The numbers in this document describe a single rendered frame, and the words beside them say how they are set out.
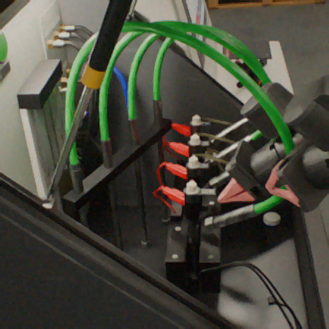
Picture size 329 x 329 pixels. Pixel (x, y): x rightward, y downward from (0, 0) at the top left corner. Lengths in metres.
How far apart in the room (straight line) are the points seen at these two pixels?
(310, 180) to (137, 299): 0.25
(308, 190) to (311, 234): 0.42
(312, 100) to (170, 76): 0.63
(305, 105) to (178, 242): 0.51
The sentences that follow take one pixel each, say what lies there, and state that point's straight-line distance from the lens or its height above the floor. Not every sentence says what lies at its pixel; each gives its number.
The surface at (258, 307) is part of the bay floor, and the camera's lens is 1.11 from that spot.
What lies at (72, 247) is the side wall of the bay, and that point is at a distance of 0.57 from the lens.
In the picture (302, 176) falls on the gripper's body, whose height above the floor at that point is 1.27.
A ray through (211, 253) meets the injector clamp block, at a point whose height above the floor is 0.98.
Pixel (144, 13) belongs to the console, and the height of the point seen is 1.31.
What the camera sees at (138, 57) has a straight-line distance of 0.99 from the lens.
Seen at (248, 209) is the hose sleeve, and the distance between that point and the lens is 0.80.
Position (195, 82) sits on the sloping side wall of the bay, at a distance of 1.18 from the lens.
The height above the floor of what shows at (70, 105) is 1.28.
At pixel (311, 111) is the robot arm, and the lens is 0.58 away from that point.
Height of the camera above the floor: 1.65
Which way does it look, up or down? 32 degrees down
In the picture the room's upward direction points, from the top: 4 degrees counter-clockwise
